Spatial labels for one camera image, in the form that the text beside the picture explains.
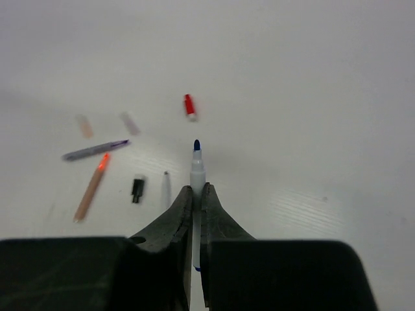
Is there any red pen cap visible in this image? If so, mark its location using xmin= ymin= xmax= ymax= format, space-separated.
xmin=184 ymin=94 xmax=197 ymax=122

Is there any black pen cap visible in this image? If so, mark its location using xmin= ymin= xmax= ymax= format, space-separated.
xmin=131 ymin=174 xmax=147 ymax=204

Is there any black marker pen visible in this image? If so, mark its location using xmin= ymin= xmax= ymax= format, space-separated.
xmin=161 ymin=171 xmax=171 ymax=210

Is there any orange highlighter pen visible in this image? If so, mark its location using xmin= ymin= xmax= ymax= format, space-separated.
xmin=73 ymin=153 xmax=110 ymax=223

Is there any blue marker pen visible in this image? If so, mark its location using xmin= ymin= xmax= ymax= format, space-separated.
xmin=190 ymin=139 xmax=206 ymax=271

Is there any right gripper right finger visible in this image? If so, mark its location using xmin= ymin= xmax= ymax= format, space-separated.
xmin=200 ymin=182 xmax=255 ymax=308

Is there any purple highlighter pen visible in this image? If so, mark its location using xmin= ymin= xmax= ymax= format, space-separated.
xmin=62 ymin=139 xmax=130 ymax=161

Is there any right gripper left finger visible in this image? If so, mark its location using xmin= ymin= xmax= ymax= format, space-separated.
xmin=130 ymin=185 xmax=193 ymax=308

